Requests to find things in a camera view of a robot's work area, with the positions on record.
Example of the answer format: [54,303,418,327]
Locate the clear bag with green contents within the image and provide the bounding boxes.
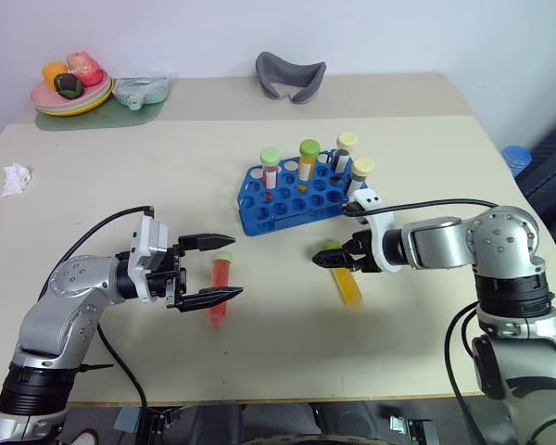
[111,75,171,111]

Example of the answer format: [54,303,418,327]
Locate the orange-red tube with green cap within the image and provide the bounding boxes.
[206,250,235,332]

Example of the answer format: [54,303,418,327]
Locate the yellow tube with green cap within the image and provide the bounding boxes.
[322,237,365,310]
[297,138,322,193]

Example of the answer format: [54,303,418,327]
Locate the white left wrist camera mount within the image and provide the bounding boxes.
[127,211,171,305]

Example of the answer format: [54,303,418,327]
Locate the grey foam face cushion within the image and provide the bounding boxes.
[254,50,328,106]

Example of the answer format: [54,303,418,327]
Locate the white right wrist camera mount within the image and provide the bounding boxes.
[350,187,405,274]

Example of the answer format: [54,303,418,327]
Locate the blue test tube rack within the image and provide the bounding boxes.
[234,150,368,238]

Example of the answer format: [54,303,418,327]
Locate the dark tube with yellow cap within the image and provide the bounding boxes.
[347,157,377,198]

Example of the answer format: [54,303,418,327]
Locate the blue bottle cap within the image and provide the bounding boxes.
[499,144,534,178]

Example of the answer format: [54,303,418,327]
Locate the silver metal bracket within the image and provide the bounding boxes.
[387,414,440,445]

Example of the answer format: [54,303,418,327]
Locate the pale green plate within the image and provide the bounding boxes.
[34,79,115,114]

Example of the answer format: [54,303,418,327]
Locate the brown and green toy fruit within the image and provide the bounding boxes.
[52,72,86,100]

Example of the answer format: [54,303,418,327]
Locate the white shoe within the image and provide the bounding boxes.
[66,427,99,445]

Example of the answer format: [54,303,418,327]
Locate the pink plate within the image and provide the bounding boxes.
[30,75,113,111]

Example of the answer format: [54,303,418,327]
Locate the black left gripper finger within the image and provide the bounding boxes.
[177,233,237,254]
[175,286,246,314]

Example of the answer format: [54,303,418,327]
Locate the white-labelled red tube green cap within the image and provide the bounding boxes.
[259,146,283,203]

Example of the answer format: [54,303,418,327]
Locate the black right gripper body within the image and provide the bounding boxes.
[344,228,383,275]

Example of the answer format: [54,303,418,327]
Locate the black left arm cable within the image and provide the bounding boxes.
[36,205,158,445]

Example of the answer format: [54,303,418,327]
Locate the green table mat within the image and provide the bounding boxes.
[33,76,171,133]

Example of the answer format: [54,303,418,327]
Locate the yellow plate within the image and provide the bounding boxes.
[35,82,117,118]

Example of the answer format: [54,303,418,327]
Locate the black chair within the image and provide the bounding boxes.
[517,108,556,280]

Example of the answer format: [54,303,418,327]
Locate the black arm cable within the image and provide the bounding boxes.
[36,205,158,445]
[342,197,498,445]

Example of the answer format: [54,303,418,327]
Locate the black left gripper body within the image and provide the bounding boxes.
[144,244,191,310]

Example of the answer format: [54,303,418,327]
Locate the red-black tube with yellow cap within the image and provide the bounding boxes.
[331,131,360,174]

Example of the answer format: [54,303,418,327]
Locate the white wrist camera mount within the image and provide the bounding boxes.
[350,187,405,274]
[127,211,171,305]

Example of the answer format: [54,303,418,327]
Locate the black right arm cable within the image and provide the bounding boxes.
[342,197,498,445]

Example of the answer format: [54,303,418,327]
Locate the pink-red toy apple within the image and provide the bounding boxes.
[65,50,105,88]

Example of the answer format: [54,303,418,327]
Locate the crumpled white paper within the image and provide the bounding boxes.
[0,162,32,200]

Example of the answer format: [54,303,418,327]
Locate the orange toy fruit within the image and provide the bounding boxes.
[42,60,71,85]

